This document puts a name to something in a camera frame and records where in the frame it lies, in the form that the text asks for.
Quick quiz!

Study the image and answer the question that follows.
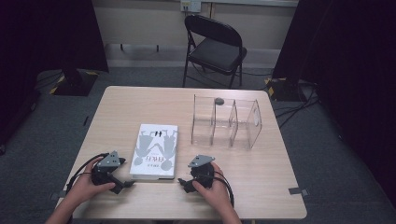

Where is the white book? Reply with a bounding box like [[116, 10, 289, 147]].
[[129, 123, 179, 181]]

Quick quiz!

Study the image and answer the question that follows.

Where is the clear acrylic book rack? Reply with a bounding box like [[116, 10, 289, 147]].
[[190, 93, 263, 150]]

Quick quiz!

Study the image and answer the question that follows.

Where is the person's left hand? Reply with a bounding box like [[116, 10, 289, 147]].
[[65, 157, 116, 206]]

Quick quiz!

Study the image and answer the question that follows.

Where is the black curtain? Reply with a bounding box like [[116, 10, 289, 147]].
[[0, 0, 110, 147], [272, 0, 396, 200]]

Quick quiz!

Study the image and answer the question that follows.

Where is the black floor cable bundle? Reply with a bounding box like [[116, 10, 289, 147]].
[[274, 78, 321, 130]]

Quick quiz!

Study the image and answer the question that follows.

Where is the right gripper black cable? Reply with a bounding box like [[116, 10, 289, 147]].
[[211, 172, 235, 208]]

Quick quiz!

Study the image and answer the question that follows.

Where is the person's right hand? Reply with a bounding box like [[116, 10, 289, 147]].
[[191, 161, 233, 216]]

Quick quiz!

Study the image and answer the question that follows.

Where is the grey tape strip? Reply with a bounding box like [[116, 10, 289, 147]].
[[288, 187, 310, 198], [49, 190, 68, 201]]

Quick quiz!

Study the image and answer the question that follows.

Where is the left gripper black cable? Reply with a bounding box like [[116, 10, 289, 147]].
[[65, 152, 110, 194]]

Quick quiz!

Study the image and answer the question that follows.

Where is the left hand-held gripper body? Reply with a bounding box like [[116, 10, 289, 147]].
[[91, 150, 125, 188]]

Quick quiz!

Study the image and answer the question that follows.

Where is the black folding chair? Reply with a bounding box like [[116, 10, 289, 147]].
[[181, 14, 248, 91]]

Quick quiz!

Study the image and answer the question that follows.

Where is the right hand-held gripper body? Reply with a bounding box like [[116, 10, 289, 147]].
[[188, 155, 216, 189]]

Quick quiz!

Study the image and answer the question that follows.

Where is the white wall socket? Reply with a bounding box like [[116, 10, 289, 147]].
[[180, 0, 203, 13]]

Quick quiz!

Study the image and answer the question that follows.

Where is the black stand base yellow tape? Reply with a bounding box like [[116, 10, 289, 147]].
[[264, 77, 302, 102], [49, 68, 100, 97]]

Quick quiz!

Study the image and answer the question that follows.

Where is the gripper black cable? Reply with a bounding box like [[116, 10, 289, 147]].
[[65, 152, 110, 194], [211, 172, 235, 208]]

